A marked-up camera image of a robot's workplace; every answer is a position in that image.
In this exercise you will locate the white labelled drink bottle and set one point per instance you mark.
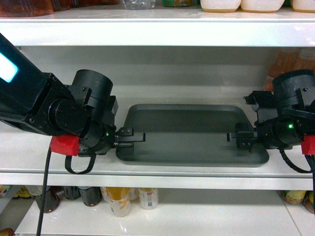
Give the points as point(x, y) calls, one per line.
point(148, 197)

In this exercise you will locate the dark tea bottle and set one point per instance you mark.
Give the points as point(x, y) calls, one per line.
point(91, 196)
point(52, 200)
point(71, 192)

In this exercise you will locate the white upper shelf board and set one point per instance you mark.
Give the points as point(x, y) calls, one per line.
point(162, 27)

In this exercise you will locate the red right cable clip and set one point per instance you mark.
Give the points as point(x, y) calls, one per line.
point(308, 145)

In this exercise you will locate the red brown snack jar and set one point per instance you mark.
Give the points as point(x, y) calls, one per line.
point(25, 8)

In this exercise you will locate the white shelf board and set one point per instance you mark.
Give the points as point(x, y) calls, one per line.
point(23, 156)
point(72, 219)
point(162, 27)

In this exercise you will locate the red cable clip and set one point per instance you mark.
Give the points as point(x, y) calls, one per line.
point(308, 145)
point(65, 144)

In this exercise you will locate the red left cable clip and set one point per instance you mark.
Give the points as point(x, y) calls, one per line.
point(65, 144)

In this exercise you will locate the white jug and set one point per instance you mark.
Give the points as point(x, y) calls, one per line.
point(261, 6)
point(306, 6)
point(220, 6)

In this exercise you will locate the white middle shelf board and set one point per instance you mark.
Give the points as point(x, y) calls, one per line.
point(23, 156)

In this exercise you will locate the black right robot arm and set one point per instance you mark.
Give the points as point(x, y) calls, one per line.
point(285, 116)

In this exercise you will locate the dark tea bottle right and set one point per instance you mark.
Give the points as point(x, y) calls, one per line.
point(91, 196)

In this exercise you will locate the white lower shelf board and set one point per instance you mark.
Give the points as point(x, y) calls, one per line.
point(72, 219)

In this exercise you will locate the dark tea bottle middle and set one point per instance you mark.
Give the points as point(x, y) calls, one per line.
point(71, 192)

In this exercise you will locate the grey rectangular serving tray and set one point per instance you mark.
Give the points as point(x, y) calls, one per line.
point(188, 135)

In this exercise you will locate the white jug left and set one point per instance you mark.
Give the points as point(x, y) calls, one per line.
point(220, 6)

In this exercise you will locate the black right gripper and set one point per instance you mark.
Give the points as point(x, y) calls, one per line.
point(272, 133)

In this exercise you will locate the white jug right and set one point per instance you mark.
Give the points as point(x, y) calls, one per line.
point(306, 6)

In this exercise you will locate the clear water bottle base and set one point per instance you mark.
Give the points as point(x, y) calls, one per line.
point(139, 4)

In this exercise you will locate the white jug middle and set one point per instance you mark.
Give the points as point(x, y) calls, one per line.
point(261, 6)

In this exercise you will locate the yellow can right lower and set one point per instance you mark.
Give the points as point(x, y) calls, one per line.
point(293, 197)

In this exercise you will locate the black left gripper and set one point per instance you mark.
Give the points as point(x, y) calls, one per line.
point(100, 139)

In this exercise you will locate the yellow white drink bottle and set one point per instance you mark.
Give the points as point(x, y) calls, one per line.
point(119, 200)

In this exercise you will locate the dark tea bottle left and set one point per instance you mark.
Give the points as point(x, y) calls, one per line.
point(52, 200)

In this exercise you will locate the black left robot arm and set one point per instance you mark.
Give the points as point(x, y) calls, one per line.
point(79, 117)

